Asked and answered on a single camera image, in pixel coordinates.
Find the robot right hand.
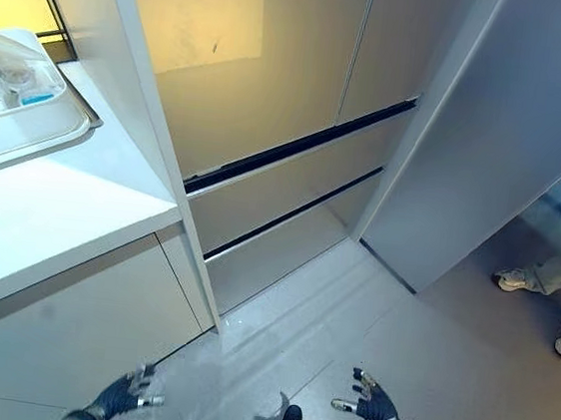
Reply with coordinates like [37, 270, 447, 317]
[328, 365, 409, 420]

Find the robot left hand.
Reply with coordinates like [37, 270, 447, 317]
[92, 358, 169, 420]

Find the low beige refrigerator drawer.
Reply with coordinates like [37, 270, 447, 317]
[198, 155, 386, 331]

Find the tall beige refrigerator drawer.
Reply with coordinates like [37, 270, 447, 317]
[178, 91, 413, 279]

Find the wide beige refrigerator door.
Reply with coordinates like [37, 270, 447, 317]
[102, 0, 380, 200]

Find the narrow beige refrigerator door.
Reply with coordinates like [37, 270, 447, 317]
[335, 0, 465, 139]

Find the white counter cabinet door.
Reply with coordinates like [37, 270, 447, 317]
[0, 214, 215, 420]

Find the steel sink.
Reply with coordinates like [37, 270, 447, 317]
[0, 53, 111, 193]

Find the clear plastic tray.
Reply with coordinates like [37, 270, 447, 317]
[0, 26, 102, 177]

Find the blue sponge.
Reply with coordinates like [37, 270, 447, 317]
[19, 89, 57, 110]

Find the white cabinet side panel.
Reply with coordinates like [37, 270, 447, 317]
[0, 0, 257, 334]

